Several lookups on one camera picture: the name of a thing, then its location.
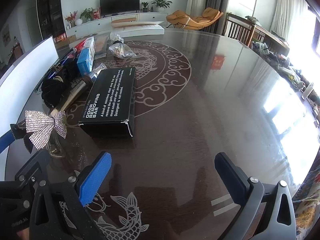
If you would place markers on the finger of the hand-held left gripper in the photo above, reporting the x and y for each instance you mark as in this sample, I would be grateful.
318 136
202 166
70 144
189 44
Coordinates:
5 142
32 163

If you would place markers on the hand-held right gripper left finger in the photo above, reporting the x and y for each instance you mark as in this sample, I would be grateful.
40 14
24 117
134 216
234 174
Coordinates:
96 180

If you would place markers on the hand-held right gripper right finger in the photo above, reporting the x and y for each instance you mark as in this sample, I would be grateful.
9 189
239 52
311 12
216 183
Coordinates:
228 177

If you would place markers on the rhinestone bow hair clip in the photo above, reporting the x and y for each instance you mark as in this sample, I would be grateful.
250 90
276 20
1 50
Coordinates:
40 123

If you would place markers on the black fuzzy pouch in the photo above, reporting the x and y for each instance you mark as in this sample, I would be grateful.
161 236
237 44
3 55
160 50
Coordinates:
50 90

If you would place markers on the white storage box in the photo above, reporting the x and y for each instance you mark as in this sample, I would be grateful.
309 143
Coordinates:
25 67

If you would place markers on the black box with white print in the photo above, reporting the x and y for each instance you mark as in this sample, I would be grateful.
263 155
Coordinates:
107 97

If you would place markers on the gold cosmetic tube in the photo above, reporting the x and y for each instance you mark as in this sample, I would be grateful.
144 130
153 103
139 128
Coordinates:
75 90

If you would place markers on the clear bag with blue items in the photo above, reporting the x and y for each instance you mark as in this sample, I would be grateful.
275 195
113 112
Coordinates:
63 61

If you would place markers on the blue and white box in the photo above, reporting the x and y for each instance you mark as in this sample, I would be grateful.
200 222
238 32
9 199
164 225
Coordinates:
85 60

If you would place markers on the cardboard boxes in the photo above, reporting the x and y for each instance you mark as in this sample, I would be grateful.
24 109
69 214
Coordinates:
62 39

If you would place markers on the red snack packet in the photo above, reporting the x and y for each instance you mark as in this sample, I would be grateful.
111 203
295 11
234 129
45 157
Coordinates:
81 45

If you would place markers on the clear bag of sticks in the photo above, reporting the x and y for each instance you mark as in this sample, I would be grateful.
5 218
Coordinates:
120 50

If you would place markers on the clear orange flat package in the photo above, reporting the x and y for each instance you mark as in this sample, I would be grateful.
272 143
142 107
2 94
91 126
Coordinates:
101 45

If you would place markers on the cluttered wooden side table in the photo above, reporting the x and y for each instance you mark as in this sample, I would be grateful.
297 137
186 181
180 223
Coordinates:
272 45

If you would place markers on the white round vase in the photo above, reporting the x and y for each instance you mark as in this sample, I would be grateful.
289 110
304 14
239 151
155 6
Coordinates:
78 22

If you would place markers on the red flower bouquet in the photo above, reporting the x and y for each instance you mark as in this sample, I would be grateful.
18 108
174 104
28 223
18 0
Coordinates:
71 17

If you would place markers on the dark display cabinet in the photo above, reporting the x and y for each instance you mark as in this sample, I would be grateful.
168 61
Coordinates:
50 7

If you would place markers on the dark wooden chair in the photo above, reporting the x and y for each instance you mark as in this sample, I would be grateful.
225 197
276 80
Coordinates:
240 30

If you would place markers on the bushy green plant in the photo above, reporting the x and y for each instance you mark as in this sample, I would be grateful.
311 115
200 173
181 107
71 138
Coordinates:
87 13

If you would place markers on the white coffee table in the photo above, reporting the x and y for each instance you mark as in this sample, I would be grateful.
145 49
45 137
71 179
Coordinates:
140 30

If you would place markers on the red gift box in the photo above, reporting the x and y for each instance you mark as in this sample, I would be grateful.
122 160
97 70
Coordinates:
96 13

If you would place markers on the orange lounge chair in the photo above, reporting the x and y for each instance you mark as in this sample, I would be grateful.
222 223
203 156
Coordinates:
200 20

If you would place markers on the wooden stool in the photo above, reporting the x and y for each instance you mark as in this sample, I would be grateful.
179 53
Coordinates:
123 20

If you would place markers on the white tv cabinet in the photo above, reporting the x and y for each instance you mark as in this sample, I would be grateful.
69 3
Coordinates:
150 17

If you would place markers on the white curtain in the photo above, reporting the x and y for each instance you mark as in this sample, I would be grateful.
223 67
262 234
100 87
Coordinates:
285 7

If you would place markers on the black television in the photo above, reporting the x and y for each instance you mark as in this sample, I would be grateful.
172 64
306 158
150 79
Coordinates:
120 2

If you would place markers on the small green potted plant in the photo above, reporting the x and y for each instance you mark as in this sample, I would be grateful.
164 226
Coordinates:
145 6

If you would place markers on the large green potted plant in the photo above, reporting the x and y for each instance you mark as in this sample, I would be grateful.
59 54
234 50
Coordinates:
161 3

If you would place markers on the framed wall picture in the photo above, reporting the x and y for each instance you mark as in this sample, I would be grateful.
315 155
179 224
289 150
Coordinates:
6 37

